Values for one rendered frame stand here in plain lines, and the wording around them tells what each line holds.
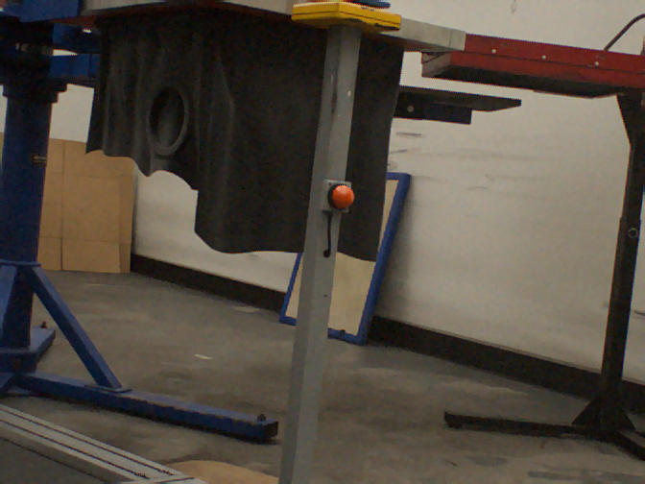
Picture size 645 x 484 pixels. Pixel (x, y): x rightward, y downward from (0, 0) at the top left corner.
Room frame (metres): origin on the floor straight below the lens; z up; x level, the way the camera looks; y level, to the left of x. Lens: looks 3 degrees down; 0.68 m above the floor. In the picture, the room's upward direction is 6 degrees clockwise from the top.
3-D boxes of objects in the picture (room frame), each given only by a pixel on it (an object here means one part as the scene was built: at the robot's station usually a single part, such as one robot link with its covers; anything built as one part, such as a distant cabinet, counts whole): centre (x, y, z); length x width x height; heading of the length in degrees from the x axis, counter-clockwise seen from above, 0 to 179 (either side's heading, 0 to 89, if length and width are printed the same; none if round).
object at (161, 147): (2.35, 0.35, 0.79); 0.46 x 0.09 x 0.33; 36
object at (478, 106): (3.42, 0.18, 0.91); 1.34 x 0.40 x 0.08; 96
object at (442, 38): (2.50, 0.23, 0.97); 0.79 x 0.58 x 0.04; 36
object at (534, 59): (3.50, -0.56, 1.06); 0.61 x 0.46 x 0.12; 96
